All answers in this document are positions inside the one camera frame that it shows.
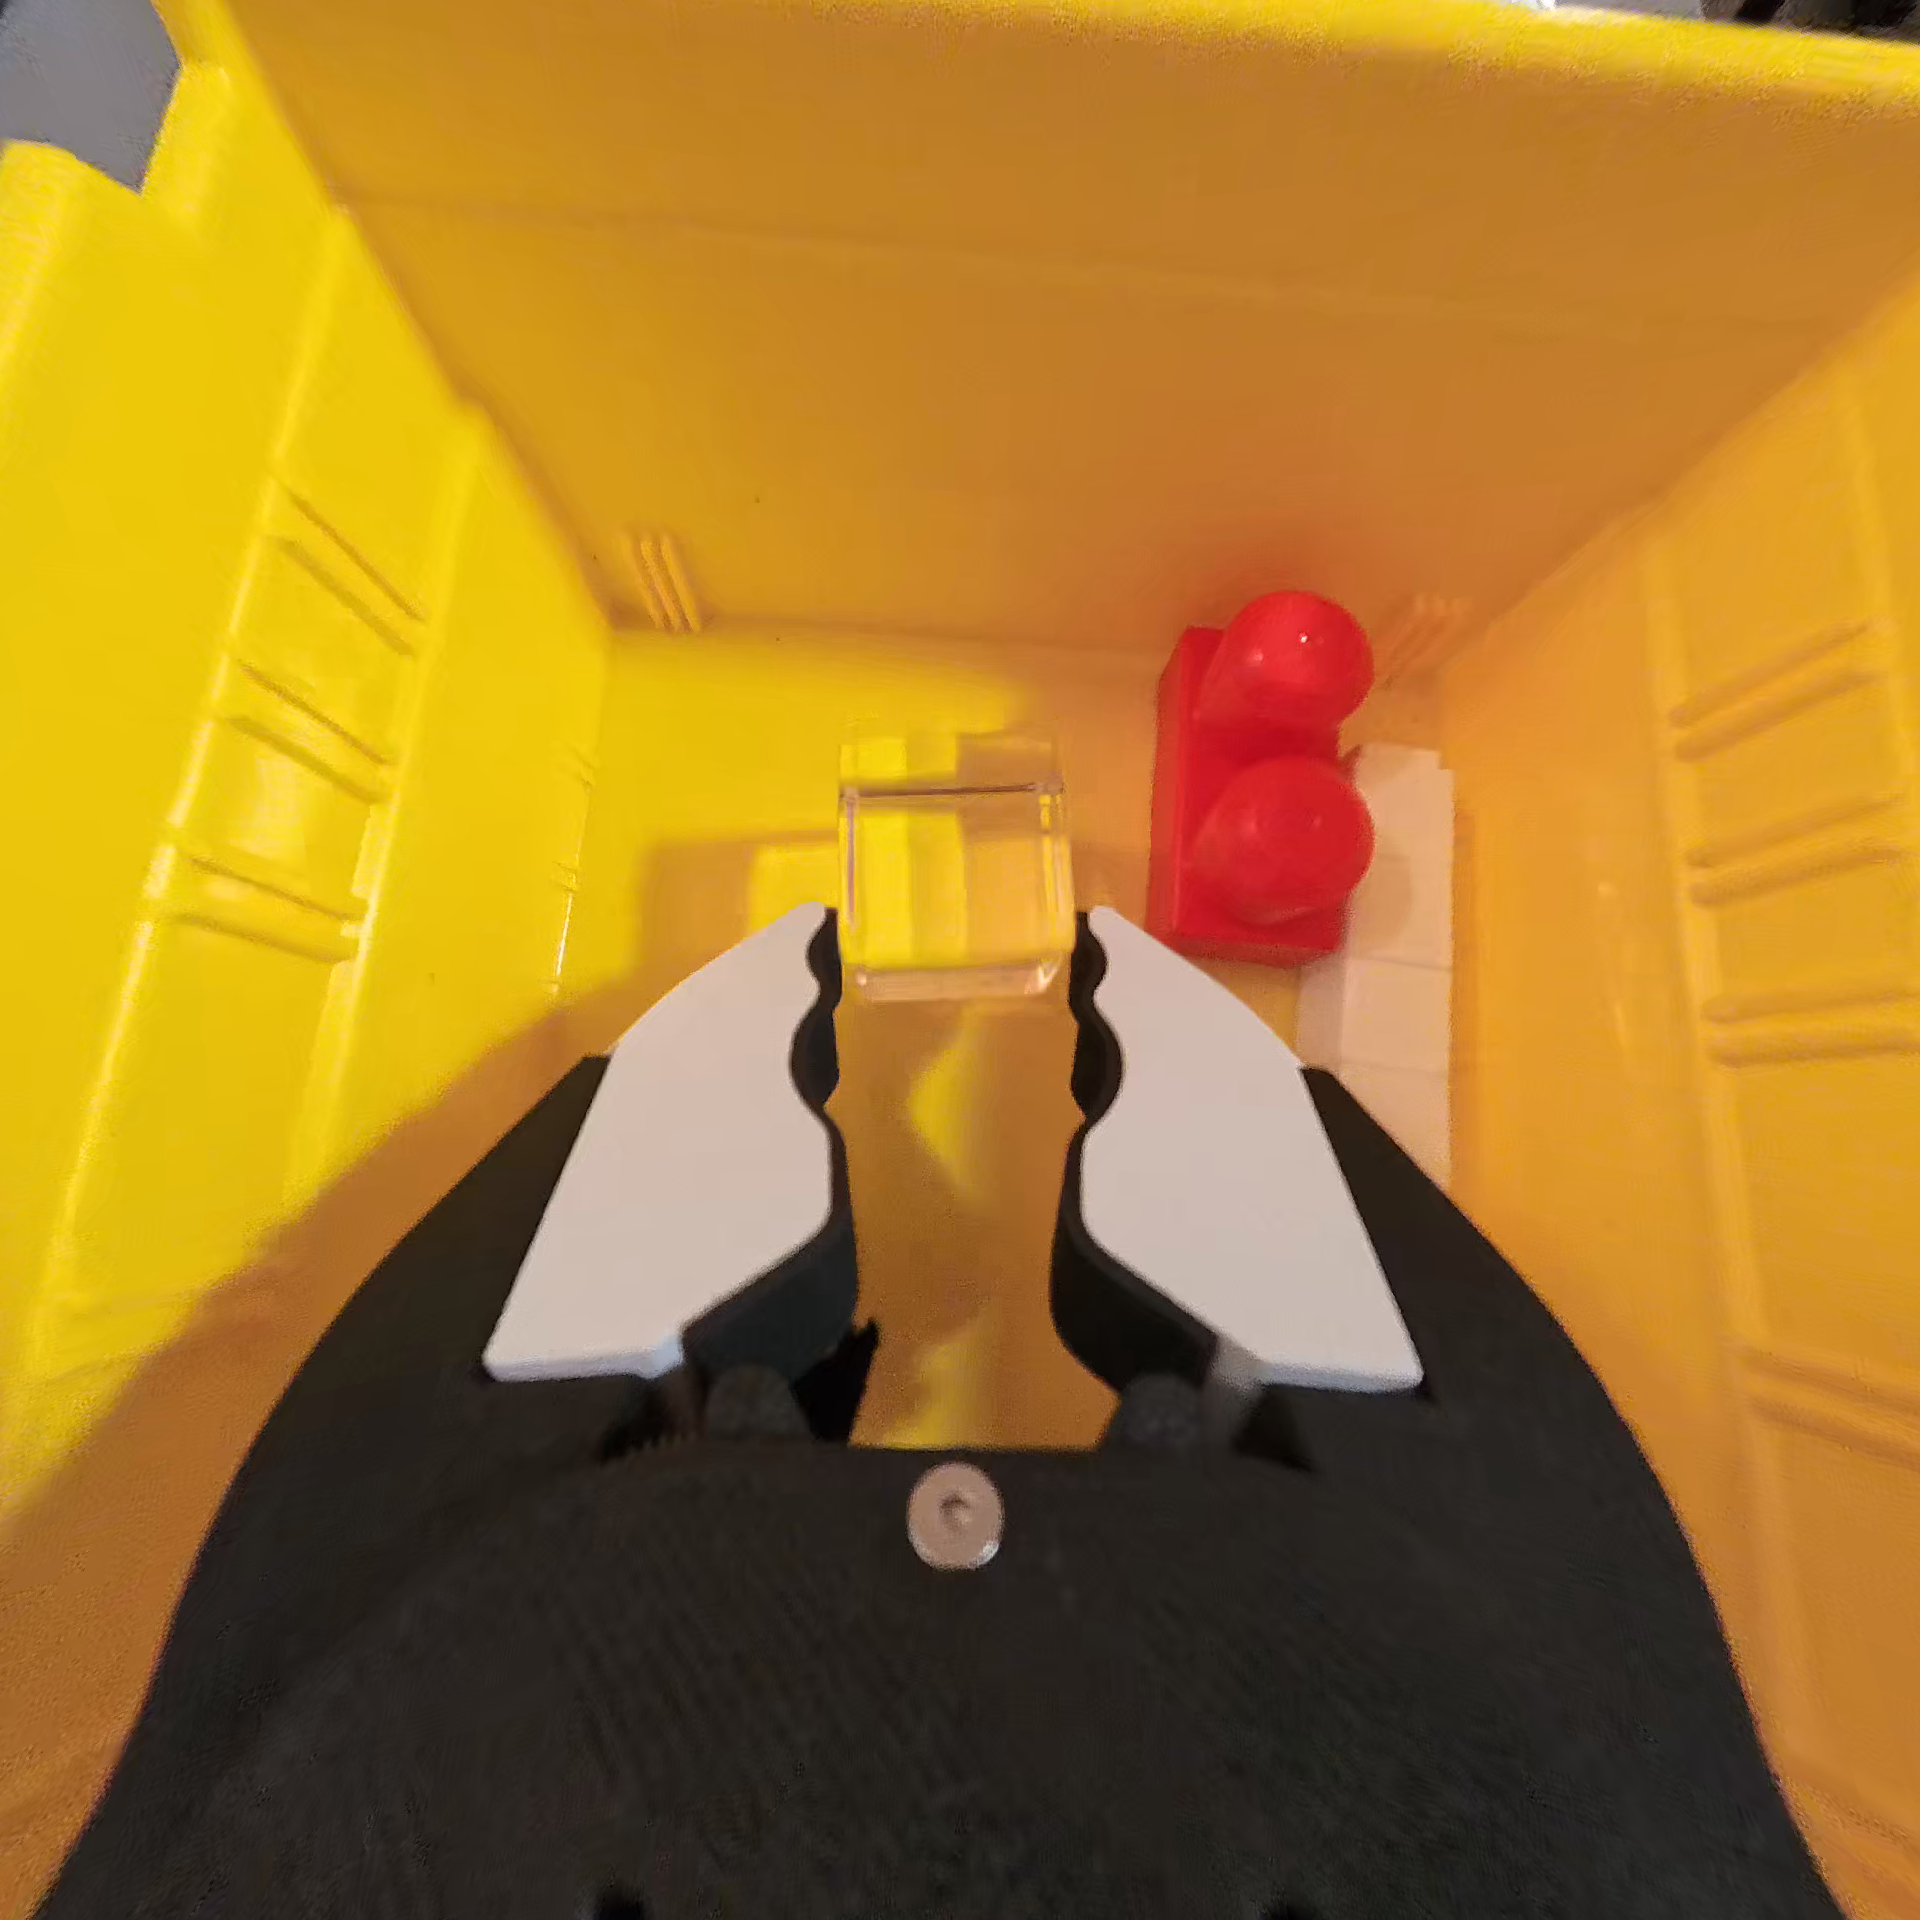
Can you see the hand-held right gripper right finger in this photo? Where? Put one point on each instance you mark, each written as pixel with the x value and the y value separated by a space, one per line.
pixel 1245 1200

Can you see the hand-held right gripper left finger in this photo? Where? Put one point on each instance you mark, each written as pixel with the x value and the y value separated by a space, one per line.
pixel 661 1185

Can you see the clear acrylic cube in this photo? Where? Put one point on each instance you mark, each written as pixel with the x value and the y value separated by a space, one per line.
pixel 962 870

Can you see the yellow plastic bin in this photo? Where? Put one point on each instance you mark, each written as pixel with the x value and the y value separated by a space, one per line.
pixel 1050 376

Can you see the white toy block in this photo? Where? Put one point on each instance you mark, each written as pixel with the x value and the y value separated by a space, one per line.
pixel 1389 975

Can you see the red toy block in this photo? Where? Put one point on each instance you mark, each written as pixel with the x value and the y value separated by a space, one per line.
pixel 1276 840

